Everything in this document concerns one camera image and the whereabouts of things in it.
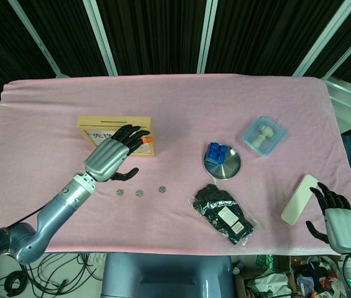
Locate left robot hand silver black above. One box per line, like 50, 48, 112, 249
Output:
83, 124, 153, 183

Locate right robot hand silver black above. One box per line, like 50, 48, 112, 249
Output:
305, 182, 351, 254

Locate wooden framed money box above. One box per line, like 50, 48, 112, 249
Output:
76, 115, 158, 158

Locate white rectangular case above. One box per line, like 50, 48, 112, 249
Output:
280, 174, 319, 225

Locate pile of assorted clutter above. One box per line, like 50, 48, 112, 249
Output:
233, 253, 345, 298

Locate pink table cloth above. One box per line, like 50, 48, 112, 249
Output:
0, 75, 351, 256

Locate blue toy building block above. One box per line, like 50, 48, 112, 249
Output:
204, 142, 229, 166

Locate clear container with blue lid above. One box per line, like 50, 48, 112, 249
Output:
242, 115, 288, 157

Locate round stainless steel plate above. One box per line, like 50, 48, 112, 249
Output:
202, 147, 243, 180

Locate small toy inside container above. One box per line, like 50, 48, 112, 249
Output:
252, 123, 276, 150

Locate black gloves in plastic bag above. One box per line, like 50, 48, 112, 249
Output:
187, 183, 258, 246

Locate blue-grey robot torso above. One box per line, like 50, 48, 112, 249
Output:
100, 253, 237, 298

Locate white aluminium frame post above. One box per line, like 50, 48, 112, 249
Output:
81, 0, 119, 76
6, 0, 70, 78
292, 0, 351, 78
197, 0, 219, 75

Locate black cable tangle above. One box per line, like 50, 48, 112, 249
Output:
0, 251, 103, 298

